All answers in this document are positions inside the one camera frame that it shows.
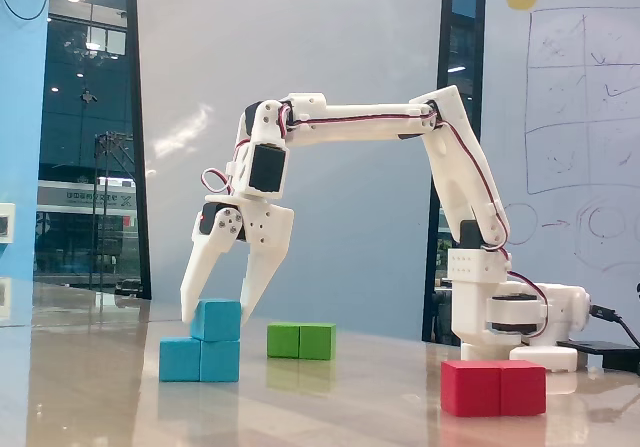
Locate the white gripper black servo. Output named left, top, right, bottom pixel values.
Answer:
left=179, top=194, right=295, bottom=324

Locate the small blue cube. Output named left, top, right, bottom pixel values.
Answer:
left=189, top=298, right=243, bottom=343

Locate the long blue block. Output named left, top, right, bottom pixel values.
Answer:
left=158, top=335, right=241, bottom=383

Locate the long green block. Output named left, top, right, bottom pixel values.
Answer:
left=266, top=322, right=337, bottom=361

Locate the long red block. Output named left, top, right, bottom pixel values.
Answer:
left=440, top=359, right=548, bottom=418

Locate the metal scaffold tower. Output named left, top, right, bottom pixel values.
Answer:
left=89, top=130, right=135, bottom=288

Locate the black power box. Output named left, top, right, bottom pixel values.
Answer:
left=556, top=339, right=640, bottom=374

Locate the black window frame pillar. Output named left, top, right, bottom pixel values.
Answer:
left=123, top=0, right=153, bottom=301

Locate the white wall device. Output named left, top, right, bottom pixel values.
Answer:
left=0, top=202, right=16, bottom=243

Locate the black power cable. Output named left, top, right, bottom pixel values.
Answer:
left=589, top=304, right=640, bottom=348

